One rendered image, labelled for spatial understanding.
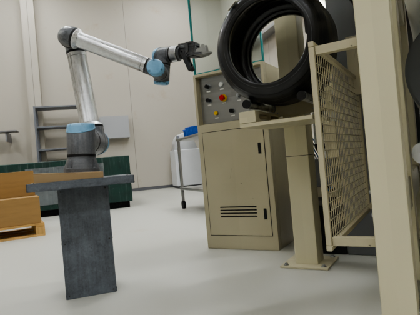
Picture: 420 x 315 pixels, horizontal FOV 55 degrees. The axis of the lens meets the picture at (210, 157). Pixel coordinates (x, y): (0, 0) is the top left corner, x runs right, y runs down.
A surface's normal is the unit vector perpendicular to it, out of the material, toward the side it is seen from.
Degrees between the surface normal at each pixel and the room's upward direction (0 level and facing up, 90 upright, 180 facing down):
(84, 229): 90
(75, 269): 90
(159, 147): 90
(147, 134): 90
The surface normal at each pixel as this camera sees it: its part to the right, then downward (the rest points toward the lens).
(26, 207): 0.45, -0.05
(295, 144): -0.49, 0.04
